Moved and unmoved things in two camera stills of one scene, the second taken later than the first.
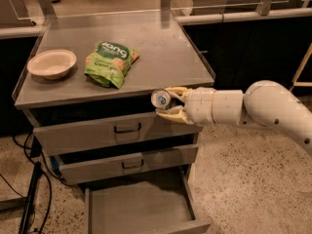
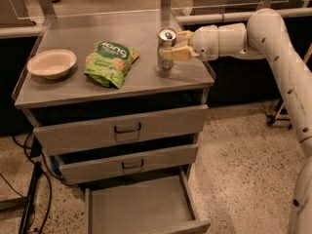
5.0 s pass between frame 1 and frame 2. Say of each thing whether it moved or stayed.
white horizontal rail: stayed
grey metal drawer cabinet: stayed
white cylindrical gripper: moved
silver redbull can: moved
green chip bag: stayed
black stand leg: stayed
